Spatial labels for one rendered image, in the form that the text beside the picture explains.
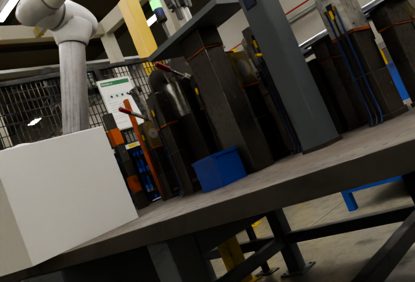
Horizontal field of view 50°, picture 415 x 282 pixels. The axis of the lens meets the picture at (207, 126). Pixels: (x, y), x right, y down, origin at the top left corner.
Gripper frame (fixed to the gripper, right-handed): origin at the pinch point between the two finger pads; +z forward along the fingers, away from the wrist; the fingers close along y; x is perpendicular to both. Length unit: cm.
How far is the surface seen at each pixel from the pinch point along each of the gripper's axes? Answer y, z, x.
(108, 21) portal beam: -349, -219, -404
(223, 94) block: 3.4, 26.5, 4.7
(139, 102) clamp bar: -29, 6, -64
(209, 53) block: 2.8, 13.8, 5.1
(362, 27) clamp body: -12, 26, 43
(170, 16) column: -626, -288, -511
